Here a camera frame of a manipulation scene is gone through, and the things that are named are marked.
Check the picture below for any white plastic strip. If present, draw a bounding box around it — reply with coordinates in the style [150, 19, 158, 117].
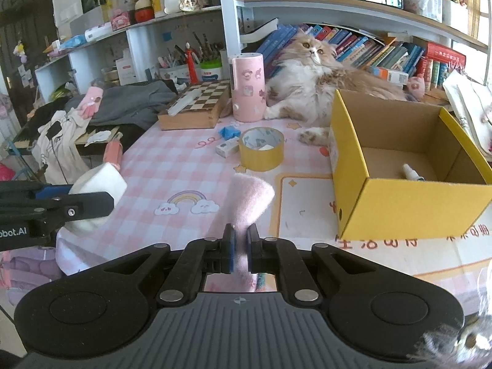
[167, 84, 211, 117]

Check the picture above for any orange bottle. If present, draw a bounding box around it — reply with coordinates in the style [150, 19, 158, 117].
[103, 131, 124, 170]

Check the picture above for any holder of brushes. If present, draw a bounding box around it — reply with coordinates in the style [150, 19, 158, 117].
[157, 31, 225, 81]

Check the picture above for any white box red label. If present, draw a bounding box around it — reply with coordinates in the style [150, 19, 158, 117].
[114, 48, 139, 85]

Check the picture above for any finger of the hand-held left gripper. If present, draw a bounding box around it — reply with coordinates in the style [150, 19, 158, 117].
[0, 180, 73, 202]
[0, 191, 116, 227]

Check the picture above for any white dropper bottle dark label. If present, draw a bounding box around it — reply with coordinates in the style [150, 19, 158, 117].
[402, 163, 426, 182]

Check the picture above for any row of colourful books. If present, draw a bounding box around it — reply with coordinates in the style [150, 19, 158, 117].
[265, 23, 467, 93]

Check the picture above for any pink plush toy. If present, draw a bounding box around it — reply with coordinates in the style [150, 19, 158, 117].
[231, 173, 276, 291]

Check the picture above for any white printed garment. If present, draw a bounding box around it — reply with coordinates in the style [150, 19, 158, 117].
[30, 108, 90, 186]

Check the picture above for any yellow cardboard box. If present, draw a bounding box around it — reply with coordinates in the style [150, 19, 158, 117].
[328, 88, 492, 242]

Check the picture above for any pink printed pouch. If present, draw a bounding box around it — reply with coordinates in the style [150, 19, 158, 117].
[78, 85, 105, 119]

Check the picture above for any white tub green lid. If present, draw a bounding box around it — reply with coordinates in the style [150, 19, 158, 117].
[199, 59, 224, 82]

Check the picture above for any stack of yellow books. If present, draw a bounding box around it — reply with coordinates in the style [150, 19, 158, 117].
[465, 0, 483, 41]

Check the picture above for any yellow tape roll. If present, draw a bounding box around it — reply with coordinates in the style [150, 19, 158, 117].
[238, 126, 285, 172]

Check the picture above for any wooden chess box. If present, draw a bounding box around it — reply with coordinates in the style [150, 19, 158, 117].
[157, 80, 232, 131]

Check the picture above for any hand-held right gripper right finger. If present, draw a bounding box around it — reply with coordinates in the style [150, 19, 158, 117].
[246, 223, 389, 305]

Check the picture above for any white storage box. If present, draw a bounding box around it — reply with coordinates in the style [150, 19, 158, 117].
[442, 0, 470, 35]

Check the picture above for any grey cloth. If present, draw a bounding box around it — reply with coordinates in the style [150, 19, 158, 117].
[65, 80, 178, 130]

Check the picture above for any red round jar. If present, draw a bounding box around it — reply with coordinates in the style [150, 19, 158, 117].
[134, 0, 155, 24]

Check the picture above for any pink pig toy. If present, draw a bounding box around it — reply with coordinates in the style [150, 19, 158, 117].
[407, 76, 427, 101]

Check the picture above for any pink sticker tumbler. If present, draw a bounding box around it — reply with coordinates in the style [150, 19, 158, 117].
[231, 52, 267, 123]

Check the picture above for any small pink box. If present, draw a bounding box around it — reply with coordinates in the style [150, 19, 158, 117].
[110, 11, 131, 31]

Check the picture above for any red figurine ornament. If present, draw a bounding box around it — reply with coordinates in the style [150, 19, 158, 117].
[184, 42, 197, 84]

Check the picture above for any dark door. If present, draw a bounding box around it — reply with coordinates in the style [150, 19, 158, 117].
[0, 0, 52, 131]

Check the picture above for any thick red dictionary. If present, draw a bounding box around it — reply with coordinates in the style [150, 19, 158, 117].
[413, 38, 467, 68]

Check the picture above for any pink checked desktop cloth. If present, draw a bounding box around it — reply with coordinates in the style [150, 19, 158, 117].
[54, 115, 492, 300]

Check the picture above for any long-haired ginger cat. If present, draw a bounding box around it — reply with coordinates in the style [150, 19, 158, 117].
[263, 31, 414, 147]

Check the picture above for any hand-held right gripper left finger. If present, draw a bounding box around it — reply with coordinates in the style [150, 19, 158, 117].
[90, 223, 236, 305]

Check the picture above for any white flat device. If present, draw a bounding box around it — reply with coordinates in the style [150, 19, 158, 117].
[85, 22, 115, 43]

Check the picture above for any white metal bookshelf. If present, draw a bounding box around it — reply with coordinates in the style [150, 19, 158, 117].
[217, 0, 492, 58]

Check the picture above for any white side shelf unit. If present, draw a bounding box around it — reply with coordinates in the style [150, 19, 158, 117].
[34, 6, 224, 102]

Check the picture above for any blue tissue pack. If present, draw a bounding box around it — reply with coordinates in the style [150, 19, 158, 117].
[58, 34, 88, 49]

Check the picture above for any white paper scrap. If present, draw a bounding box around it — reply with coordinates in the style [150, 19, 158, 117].
[85, 130, 112, 147]

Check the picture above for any white charger plug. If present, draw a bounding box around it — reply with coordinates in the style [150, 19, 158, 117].
[214, 139, 242, 158]

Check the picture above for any lilac printed cloth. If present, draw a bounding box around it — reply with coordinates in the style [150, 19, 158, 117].
[0, 246, 64, 300]

